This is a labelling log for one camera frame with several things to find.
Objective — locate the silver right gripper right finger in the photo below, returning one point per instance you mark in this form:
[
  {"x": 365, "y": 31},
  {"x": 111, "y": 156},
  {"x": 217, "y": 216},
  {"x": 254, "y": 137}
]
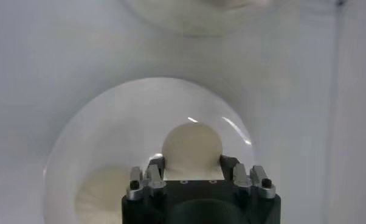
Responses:
[{"x": 240, "y": 176}]

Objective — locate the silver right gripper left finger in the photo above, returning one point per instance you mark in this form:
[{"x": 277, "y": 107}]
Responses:
[{"x": 152, "y": 179}]

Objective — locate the round white plate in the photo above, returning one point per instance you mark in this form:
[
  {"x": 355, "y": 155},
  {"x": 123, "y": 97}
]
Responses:
[{"x": 125, "y": 121}]

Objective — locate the cream electric cooking pot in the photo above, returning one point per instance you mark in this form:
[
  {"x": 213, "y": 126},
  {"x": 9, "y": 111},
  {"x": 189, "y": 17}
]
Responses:
[{"x": 201, "y": 18}]

